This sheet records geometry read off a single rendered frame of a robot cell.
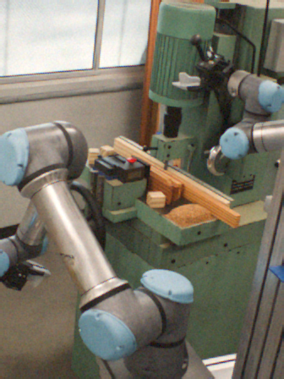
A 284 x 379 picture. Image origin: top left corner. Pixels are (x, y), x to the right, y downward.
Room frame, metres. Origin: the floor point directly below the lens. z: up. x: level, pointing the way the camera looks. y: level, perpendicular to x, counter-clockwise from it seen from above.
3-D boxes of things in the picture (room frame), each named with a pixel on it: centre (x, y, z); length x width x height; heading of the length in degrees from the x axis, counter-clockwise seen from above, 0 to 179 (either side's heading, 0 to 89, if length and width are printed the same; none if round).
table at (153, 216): (2.04, 0.02, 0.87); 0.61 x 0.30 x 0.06; 41
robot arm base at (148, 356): (1.25, -0.08, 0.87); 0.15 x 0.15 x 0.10
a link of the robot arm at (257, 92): (1.73, -0.29, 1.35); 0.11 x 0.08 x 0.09; 41
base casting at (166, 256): (2.18, -0.17, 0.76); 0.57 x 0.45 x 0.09; 131
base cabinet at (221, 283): (2.18, -0.16, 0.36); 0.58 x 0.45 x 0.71; 131
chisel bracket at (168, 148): (2.11, -0.09, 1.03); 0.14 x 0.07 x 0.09; 131
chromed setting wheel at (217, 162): (2.09, -0.25, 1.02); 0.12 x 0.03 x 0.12; 131
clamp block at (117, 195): (1.99, 0.08, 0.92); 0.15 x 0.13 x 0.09; 41
